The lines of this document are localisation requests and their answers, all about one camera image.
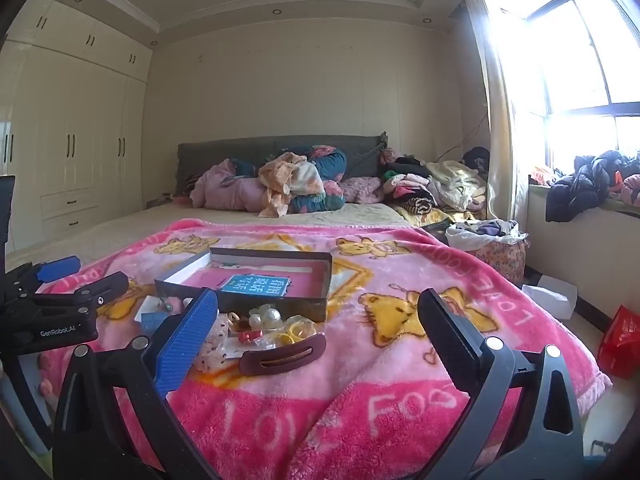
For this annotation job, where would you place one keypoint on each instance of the orange patterned garment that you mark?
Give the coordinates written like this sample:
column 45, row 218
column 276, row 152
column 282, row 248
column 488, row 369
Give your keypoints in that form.
column 629, row 185

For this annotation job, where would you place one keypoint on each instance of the small red hair clip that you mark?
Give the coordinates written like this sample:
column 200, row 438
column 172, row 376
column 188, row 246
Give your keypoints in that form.
column 248, row 336

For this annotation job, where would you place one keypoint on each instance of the cream wardrobe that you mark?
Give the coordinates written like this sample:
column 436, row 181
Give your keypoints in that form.
column 75, row 135

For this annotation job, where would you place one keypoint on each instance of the white box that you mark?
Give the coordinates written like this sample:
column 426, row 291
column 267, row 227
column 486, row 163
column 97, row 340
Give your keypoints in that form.
column 550, row 300

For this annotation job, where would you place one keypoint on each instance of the pink fuzzy garment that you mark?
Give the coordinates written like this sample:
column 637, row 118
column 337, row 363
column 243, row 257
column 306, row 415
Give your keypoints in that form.
column 360, row 188

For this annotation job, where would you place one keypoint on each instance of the pile of clothes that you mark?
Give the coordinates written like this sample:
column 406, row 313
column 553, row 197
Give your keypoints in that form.
column 430, row 185

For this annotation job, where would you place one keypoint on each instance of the beige hair claw clip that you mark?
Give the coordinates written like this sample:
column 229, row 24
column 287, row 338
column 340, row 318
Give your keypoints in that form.
column 233, row 317

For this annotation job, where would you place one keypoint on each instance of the blue card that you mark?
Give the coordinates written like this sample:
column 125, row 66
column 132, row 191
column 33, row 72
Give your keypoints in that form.
column 150, row 323

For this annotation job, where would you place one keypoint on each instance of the grey cardboard box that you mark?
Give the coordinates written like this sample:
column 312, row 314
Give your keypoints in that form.
column 300, row 306

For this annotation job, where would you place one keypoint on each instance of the dark red hair claw clip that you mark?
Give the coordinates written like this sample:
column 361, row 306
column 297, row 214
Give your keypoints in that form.
column 285, row 358

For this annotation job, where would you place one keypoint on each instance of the pink quilted garment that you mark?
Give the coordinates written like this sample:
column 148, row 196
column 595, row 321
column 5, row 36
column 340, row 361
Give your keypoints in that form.
column 225, row 190

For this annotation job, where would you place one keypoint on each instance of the clear bag with yellow item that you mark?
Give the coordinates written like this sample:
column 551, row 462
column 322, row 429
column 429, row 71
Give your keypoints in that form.
column 215, row 346

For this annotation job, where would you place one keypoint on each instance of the black puffer jacket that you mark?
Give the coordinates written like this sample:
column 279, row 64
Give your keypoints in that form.
column 575, row 185

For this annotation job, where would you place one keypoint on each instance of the teal floral quilt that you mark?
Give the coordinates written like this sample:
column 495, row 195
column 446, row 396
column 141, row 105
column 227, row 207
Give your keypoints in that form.
column 325, row 165

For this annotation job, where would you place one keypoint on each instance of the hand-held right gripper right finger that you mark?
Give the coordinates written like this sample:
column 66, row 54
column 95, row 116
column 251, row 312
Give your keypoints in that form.
column 447, row 330

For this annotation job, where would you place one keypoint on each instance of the clear bag with screws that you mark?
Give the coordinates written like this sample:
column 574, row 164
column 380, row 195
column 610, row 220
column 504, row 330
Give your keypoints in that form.
column 147, row 306

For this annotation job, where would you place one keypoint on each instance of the red plastic bag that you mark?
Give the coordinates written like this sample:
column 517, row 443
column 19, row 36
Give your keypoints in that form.
column 620, row 345

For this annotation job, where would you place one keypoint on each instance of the beige curtain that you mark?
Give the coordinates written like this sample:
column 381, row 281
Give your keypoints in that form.
column 500, row 110

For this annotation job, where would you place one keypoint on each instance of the pink book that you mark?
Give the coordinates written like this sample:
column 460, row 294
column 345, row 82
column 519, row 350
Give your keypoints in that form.
column 300, row 279

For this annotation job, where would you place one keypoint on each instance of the dark grey headboard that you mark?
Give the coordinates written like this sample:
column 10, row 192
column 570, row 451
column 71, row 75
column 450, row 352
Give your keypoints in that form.
column 225, row 155

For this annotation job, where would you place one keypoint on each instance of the peach patterned cloth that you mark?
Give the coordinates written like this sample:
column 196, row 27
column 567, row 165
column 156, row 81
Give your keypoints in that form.
column 287, row 180

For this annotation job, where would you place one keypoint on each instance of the window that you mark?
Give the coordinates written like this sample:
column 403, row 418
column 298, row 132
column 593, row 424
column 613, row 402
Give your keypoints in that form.
column 575, row 60

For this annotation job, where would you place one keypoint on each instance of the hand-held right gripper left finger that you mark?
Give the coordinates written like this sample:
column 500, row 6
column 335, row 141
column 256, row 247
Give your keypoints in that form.
column 185, row 345

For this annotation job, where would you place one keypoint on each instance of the pearl hair accessory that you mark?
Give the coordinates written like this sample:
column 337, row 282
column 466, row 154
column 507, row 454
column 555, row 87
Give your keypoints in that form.
column 267, row 316

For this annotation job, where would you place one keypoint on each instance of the pink printed blanket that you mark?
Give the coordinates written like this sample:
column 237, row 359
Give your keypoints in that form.
column 400, row 410

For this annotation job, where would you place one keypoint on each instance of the floral basket with clothes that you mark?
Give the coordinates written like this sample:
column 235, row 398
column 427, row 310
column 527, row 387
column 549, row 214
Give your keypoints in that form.
column 495, row 252

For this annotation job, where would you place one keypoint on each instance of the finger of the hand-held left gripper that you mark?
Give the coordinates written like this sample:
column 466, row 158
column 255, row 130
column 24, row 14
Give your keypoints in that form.
column 57, row 267
column 100, row 290

